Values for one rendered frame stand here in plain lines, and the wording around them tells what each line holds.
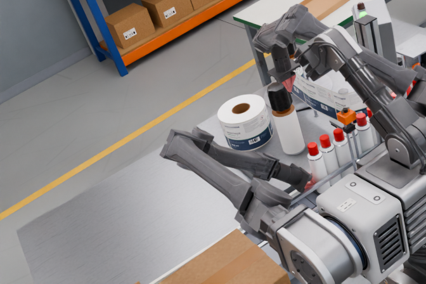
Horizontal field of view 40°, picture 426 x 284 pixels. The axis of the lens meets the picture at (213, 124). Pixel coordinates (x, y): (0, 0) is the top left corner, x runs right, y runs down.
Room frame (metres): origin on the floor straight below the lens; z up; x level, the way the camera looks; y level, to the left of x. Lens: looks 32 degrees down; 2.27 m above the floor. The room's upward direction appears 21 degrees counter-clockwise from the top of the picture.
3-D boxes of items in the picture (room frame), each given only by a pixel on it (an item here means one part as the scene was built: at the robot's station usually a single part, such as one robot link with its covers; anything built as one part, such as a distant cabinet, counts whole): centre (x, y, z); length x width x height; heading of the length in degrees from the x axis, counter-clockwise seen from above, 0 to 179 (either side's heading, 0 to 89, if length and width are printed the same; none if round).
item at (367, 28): (1.46, -0.51, 1.17); 0.04 x 0.04 x 0.67; 17
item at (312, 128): (2.04, -0.41, 0.86); 0.80 x 0.67 x 0.05; 107
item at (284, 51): (1.74, -0.29, 1.37); 0.07 x 0.06 x 0.07; 23
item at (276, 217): (0.84, -0.06, 1.45); 0.09 x 0.08 x 0.12; 112
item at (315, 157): (1.54, -0.28, 0.98); 0.05 x 0.05 x 0.20
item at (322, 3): (3.11, -0.81, 0.82); 0.34 x 0.24 x 0.04; 117
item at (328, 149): (1.56, -0.33, 0.98); 0.05 x 0.05 x 0.20
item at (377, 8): (1.53, -0.55, 1.38); 0.17 x 0.10 x 0.19; 163
